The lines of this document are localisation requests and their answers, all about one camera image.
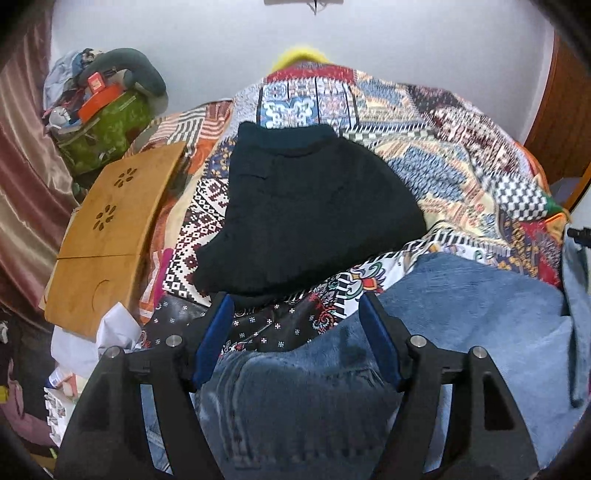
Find blue denim jeans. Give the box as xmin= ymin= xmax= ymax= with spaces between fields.
xmin=140 ymin=230 xmax=591 ymax=480

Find brown wooden wardrobe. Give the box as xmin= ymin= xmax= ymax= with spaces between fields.
xmin=525 ymin=35 xmax=590 ymax=183

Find patchwork patterned bed quilt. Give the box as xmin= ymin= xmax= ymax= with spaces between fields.
xmin=133 ymin=64 xmax=568 ymax=351

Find wooden lap desk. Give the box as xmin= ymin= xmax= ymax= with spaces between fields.
xmin=44 ymin=142 xmax=185 ymax=340

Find folded black pants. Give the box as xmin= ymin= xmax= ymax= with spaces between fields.
xmin=192 ymin=121 xmax=427 ymax=307

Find striped red gold curtain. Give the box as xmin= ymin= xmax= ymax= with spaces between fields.
xmin=1 ymin=11 xmax=77 ymax=329

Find green fabric storage box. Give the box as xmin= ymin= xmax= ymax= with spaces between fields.
xmin=53 ymin=91 xmax=153 ymax=177

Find orange box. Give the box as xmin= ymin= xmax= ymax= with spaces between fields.
xmin=78 ymin=84 xmax=124 ymax=123

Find white clothes pile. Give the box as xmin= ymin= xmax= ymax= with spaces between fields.
xmin=42 ymin=50 xmax=85 ymax=110

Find small black wall monitor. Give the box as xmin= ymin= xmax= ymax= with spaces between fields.
xmin=263 ymin=0 xmax=344 ymax=8

